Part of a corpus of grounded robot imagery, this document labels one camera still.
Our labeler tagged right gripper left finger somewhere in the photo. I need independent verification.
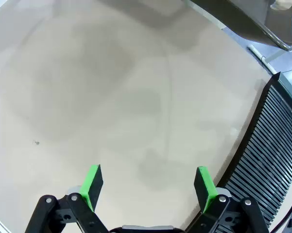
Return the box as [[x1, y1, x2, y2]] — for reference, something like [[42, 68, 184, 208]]
[[24, 164, 110, 233]]

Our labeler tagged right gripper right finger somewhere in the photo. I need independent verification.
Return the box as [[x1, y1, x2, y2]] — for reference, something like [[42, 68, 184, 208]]
[[184, 166, 270, 233]]

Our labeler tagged grey metal tray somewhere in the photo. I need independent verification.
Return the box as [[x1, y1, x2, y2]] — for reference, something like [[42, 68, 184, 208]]
[[184, 0, 292, 52]]

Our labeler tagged person's bare hand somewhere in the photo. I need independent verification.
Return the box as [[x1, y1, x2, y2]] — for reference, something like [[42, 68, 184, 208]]
[[270, 0, 292, 11]]

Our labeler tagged black slotted PCB rack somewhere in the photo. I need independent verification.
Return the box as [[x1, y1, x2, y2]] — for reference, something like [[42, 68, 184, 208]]
[[215, 71, 292, 229]]

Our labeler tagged white plastic strip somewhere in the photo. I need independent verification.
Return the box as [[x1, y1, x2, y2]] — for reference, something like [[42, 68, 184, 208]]
[[247, 44, 278, 75]]

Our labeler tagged red cable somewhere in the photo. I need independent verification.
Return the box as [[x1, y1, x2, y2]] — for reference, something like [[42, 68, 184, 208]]
[[269, 200, 292, 233]]

